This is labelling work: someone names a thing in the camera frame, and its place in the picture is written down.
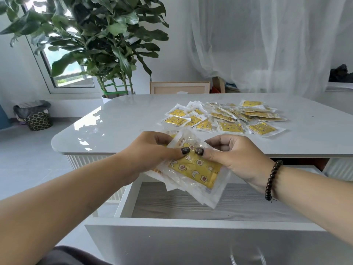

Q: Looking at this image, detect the light wooden framed panel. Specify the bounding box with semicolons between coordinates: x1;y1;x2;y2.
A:
149;81;211;95

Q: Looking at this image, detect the person's right forearm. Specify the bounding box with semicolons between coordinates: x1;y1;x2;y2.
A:
265;165;353;246

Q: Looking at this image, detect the white framed window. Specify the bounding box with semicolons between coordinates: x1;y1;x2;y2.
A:
22;0;97;95

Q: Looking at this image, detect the white sheer curtain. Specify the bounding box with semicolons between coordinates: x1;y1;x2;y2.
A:
190;0;353;100

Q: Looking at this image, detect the patterned waste bin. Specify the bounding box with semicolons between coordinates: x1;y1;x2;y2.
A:
13;100;53;132

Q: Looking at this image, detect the clear drawer handle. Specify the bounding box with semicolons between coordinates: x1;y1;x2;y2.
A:
230;245;267;265

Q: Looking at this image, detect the white plant pot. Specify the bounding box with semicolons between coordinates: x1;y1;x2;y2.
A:
101;91;133;105

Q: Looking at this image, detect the pile of yellow packets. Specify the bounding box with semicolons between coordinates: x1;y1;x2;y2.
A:
158;99;287;138

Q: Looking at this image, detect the person's dark clothing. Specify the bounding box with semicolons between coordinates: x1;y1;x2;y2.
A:
41;245;111;265

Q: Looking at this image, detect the white open drawer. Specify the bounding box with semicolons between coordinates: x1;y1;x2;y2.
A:
85;165;353;265

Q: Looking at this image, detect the person's left hand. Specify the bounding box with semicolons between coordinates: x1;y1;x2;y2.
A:
117;131;191;186

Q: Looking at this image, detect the yellow star-print snack packet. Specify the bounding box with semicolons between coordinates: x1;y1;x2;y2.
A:
165;128;231;209

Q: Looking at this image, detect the large green leafy plant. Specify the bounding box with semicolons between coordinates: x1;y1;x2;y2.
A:
0;0;169;97

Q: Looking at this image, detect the person's right hand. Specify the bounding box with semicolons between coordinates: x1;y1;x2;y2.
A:
195;134;277;191

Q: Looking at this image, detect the brown cardboard box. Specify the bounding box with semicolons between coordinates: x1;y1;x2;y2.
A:
211;76;226;94

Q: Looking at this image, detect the clear-edged snack packet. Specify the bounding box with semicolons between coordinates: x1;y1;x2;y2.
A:
143;168;178;192

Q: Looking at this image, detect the dark bead bracelet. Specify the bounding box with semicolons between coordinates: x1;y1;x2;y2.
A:
265;160;284;203

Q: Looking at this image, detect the person's left forearm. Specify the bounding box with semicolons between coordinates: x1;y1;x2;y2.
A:
0;155;132;265

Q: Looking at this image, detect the white ribbed table base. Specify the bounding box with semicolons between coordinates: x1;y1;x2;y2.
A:
66;154;127;202

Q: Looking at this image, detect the dark bundle of cloth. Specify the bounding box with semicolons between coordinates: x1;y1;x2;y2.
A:
328;64;353;83

